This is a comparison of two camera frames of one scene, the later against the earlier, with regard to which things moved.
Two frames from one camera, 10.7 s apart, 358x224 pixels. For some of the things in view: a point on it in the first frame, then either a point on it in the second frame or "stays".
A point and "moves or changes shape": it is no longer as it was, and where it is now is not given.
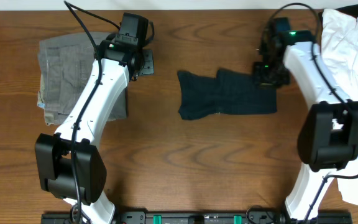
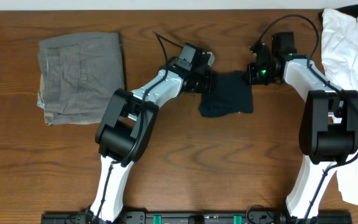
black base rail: (202, 218) stays
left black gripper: (149, 68) -> (207, 89)
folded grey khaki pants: (64, 62) stays
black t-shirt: (230, 91) moves or changes shape
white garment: (349, 48) stays
